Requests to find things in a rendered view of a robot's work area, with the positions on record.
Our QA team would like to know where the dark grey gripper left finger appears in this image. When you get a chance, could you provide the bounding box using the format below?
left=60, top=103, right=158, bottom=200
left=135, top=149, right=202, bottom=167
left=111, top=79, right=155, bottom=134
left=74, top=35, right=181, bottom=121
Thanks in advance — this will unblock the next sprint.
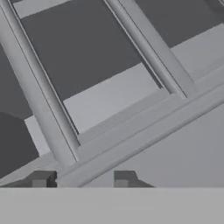
left=1, top=170, right=58, bottom=188

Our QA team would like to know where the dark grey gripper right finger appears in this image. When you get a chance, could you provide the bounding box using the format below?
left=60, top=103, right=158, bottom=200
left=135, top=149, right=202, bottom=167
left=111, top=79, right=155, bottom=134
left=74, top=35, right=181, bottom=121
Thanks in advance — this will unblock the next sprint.
left=113, top=170, right=156, bottom=188

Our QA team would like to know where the grey glass cabinet door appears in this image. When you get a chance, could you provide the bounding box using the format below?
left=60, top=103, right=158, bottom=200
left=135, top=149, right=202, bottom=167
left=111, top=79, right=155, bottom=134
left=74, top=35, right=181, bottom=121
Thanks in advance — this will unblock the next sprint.
left=5, top=0, right=188, bottom=165
left=117, top=0, right=224, bottom=99
left=0, top=0, right=79, bottom=187

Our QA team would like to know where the dark grey round object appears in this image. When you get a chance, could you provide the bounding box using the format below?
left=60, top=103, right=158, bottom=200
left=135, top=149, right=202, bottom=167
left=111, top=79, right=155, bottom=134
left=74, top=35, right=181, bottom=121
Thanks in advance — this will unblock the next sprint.
left=0, top=111, right=40, bottom=179

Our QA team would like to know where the grey wall cabinet body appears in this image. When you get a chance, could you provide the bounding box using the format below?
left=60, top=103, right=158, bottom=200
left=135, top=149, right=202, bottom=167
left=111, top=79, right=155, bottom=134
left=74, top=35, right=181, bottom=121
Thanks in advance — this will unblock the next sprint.
left=56, top=82, right=224, bottom=188

